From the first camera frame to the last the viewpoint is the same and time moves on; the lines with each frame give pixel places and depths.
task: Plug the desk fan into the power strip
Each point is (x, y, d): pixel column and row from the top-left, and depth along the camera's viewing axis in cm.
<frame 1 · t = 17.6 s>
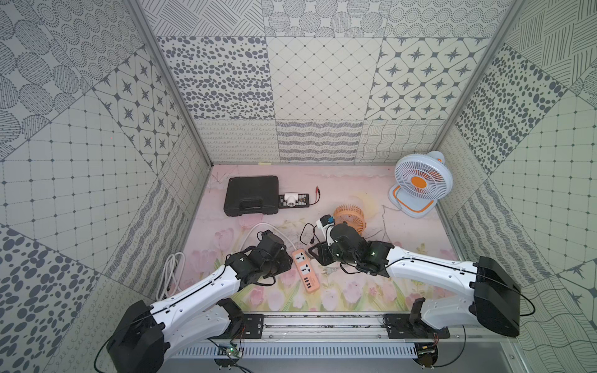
left hand: (291, 255, 81), fingers open
right hand: (313, 251, 78), fingers open
white orange desk fan: (421, 181, 88), point 22 cm above the table
black tool case: (251, 195, 103), point 7 cm above the table
black tray with white adapter: (293, 200, 103), point 5 cm above the table
red black clip leads: (318, 194, 110), on the table
small orange desk fan: (352, 214, 90), point 13 cm above the table
orange power strip: (307, 273, 85), point 2 cm above the table

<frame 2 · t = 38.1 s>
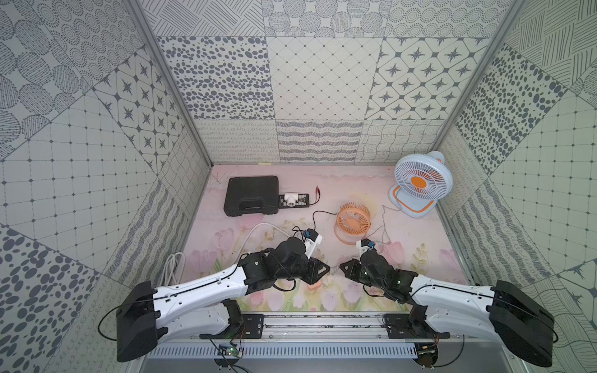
left hand: (329, 262, 71), fingers open
right hand: (340, 267, 83), fingers closed
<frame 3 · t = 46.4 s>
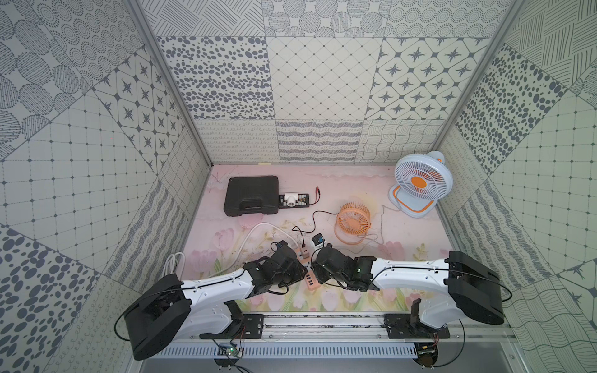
left hand: (308, 266, 82), fingers open
right hand: (316, 264, 82), fingers closed
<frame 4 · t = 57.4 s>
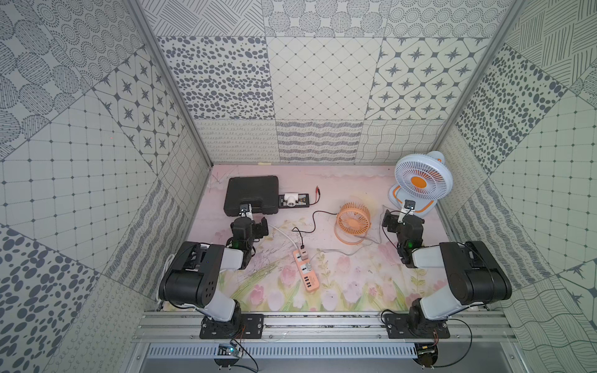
left hand: (249, 216, 94), fingers open
right hand: (399, 214, 95), fingers open
